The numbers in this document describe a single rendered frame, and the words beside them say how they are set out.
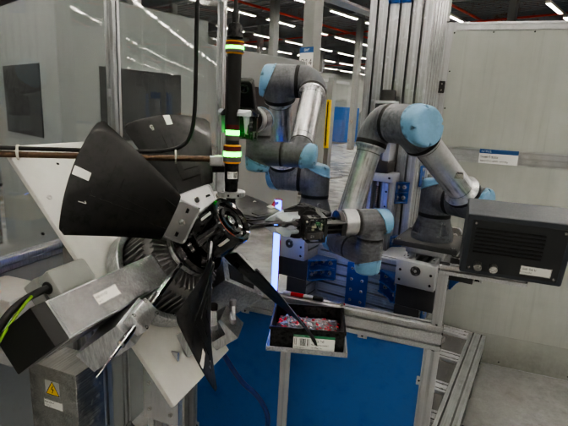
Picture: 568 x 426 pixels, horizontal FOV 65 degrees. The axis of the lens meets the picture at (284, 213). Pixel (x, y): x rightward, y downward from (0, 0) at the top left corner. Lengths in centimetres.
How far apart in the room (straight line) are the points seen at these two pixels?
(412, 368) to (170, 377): 79
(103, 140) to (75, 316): 32
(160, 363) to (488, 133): 222
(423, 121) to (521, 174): 159
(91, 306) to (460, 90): 233
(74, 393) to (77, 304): 41
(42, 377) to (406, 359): 104
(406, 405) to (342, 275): 54
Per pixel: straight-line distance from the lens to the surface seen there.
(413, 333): 148
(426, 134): 130
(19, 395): 178
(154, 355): 109
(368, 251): 129
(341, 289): 186
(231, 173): 110
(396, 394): 161
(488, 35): 282
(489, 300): 299
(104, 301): 91
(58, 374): 126
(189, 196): 110
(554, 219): 135
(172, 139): 118
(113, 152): 92
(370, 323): 149
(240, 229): 103
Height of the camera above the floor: 147
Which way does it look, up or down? 13 degrees down
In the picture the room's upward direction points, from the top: 3 degrees clockwise
